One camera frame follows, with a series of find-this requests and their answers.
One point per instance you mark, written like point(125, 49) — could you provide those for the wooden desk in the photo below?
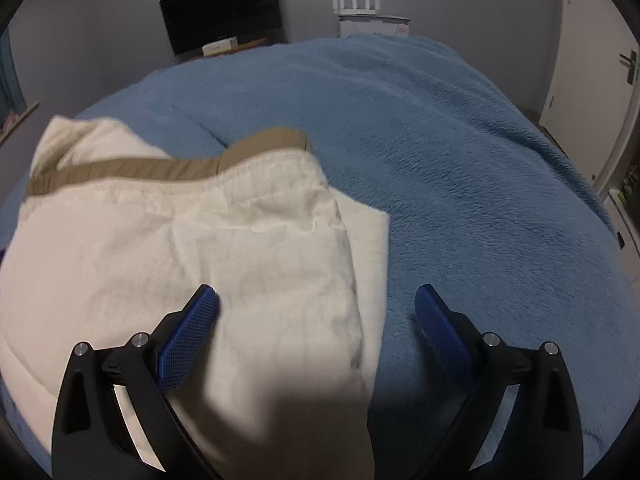
point(260, 42)

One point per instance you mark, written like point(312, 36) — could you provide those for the white door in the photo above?
point(585, 60)

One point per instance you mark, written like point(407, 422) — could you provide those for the cream pants with tan waistband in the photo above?
point(150, 250)

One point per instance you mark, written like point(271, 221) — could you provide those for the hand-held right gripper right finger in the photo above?
point(442, 335)

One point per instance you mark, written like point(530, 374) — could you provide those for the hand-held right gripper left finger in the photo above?
point(187, 340)

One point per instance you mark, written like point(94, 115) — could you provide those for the white appliance box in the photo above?
point(372, 26)

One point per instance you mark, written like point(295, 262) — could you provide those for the black monitor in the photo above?
point(220, 7)

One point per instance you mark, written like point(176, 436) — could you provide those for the blue fleece blanket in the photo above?
point(450, 160)

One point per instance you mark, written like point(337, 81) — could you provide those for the small white box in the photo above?
point(220, 46)

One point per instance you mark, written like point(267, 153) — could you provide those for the white router with antennas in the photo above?
point(356, 2)

